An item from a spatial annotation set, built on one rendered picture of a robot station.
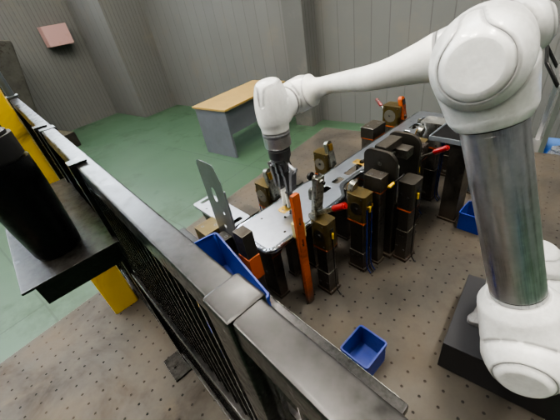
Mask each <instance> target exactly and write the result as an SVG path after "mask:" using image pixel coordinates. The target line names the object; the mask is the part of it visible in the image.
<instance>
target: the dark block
mask: <svg viewBox="0 0 560 420"><path fill-rule="evenodd" d="M364 188H366V189H368V190H371V191H372V203H373V207H372V255H371V258H372V263H375V264H377V265H378V264H379V263H380V262H381V261H382V260H383V259H384V256H383V241H384V224H385V208H386V191H387V189H388V173H387V172H382V171H378V170H376V169H370V170H369V171H368V172H366V173H365V174H364Z"/></svg>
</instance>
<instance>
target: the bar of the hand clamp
mask: <svg viewBox="0 0 560 420"><path fill-rule="evenodd" d="M307 180H309V181H310V180H312V206H311V213H314V214H315V215H316V217H318V210H321V209H323V190H324V185H325V184H326V182H324V175H323V174H321V173H319V174H318V175H317V176H314V172H309V173H308V174H307Z"/></svg>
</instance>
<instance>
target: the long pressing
mask: <svg viewBox="0 0 560 420"><path fill-rule="evenodd" d="M427 116H433V117H439V118H444V116H443V113H438V112H425V111H421V112H416V113H414V114H413V115H412V116H411V117H409V118H407V119H406V120H404V121H403V122H401V123H399V124H398V125H397V126H396V127H394V128H392V129H391V130H389V131H388V132H386V133H384V134H383V135H382V136H381V137H379V138H377V139H376V140H374V141H373V142H371V143H369V144H368V145H367V146H366V147H364V148H362V149H361V150H359V151H358V152H356V153H354V154H353V155H352V156H351V157H349V158H347V159H346V160H344V161H343V162H341V163H339V164H338V165H337V166H336V167H334V168H332V169H331V170H329V171H328V172H326V173H324V174H323V175H324V182H326V184H325V185H324V187H329V188H331V189H329V190H328V191H326V192H325V193H324V194H323V205H322V206H323V207H324V208H330V207H332V206H333V205H336V204H339V203H342V202H343V201H344V200H345V198H346V197H345V192H344V187H345V186H347V185H348V183H349V182H350V181H351V180H352V179H355V178H357V177H359V176H360V175H362V174H364V166H362V165H361V167H360V168H359V169H358V170H356V171H355V172H353V173H352V174H350V175H346V174H344V173H346V172H347V171H349V170H350V169H351V168H353V167H355V166H356V165H358V164H356V163H353V161H354V160H356V159H360V160H364V152H365V151H366V150H367V149H368V148H375V145H376V144H378V143H379V142H381V141H382V140H383V139H384V138H386V137H388V136H389V135H390V133H392V132H394V131H401V132H405V131H408V132H410V133H414V134H415V132H416V130H417V129H418V128H419V127H420V125H421V123H417V122H418V119H419V118H421V119H423V118H426V117H427ZM414 124H418V125H419V126H418V127H416V128H414V129H411V128H410V127H411V126H413V125H414ZM337 178H343V180H342V181H341V182H339V183H337V184H336V183H333V181H334V180H336V179H337ZM311 187H312V180H310V181H307V182H304V183H303V184H301V185H300V186H298V187H297V189H296V190H295V191H293V192H292V193H299V195H300V201H301V207H302V218H303V221H304V222H305V227H306V230H307V229H308V228H310V227H311V226H312V224H311V219H310V218H308V214H309V213H310V212H311V206H312V200H309V199H308V189H309V188H311ZM282 206H283V200H282V198H279V199H278V200H277V201H276V202H274V203H272V204H271V205H269V206H268V207H266V208H264V209H263V210H262V211H261V212H259V213H257V214H255V215H254V216H252V217H250V218H249V219H248V220H247V221H245V222H243V223H242V224H240V225H239V226H237V228H239V227H240V226H242V225H243V226H245V227H246V228H248V229H250V230H252V233H253V236H254V240H255V243H256V246H257V250H259V251H260V252H262V253H265V254H274V253H277V252H278V251H280V250H281V249H282V248H284V247H285V246H286V245H288V244H289V243H290V242H291V241H292V240H293V239H295V238H293V232H292V227H291V223H292V222H293V215H292V214H289V211H288V212H286V213H282V212H279V211H278V209H279V208H281V207H282ZM284 216H286V217H287V218H284ZM261 218H262V219H261ZM284 231H286V232H284Z"/></svg>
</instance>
